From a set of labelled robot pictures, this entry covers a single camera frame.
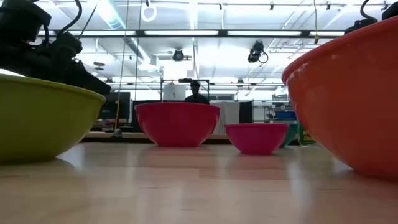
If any yellow hanging cable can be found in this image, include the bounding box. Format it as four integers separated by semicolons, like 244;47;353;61
114;0;130;131

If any black upright panel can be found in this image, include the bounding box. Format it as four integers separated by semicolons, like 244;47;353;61
238;100;254;124

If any small pink plastic bowl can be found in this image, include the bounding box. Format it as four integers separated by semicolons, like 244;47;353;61
224;123;290;156

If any blue storage bin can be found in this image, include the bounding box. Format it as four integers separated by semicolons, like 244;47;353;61
275;111;297;120

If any lime green plastic bowl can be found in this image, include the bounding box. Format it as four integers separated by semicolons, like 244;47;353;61
0;73;107;163

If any teal plastic bowl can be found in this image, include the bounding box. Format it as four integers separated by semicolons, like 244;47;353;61
279;123;300;149

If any large orange plastic bowl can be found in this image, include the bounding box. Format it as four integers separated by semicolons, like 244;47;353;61
281;15;398;182

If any person with dark cap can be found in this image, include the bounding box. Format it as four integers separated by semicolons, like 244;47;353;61
183;80;210;105

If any black computer monitor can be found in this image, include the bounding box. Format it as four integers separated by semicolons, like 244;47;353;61
98;91;132;121

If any hanging cord with yellow tag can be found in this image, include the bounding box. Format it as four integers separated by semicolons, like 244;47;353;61
312;0;321;45

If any black ceiling camera with cable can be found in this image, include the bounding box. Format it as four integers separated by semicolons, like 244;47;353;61
247;40;269;64

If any large red plastic bowl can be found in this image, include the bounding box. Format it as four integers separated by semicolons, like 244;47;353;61
134;101;221;148

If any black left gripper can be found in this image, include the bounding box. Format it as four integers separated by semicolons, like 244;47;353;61
0;30;112;95

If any green cleaner spray bottle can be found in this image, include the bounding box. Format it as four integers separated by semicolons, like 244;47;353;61
297;122;317;146

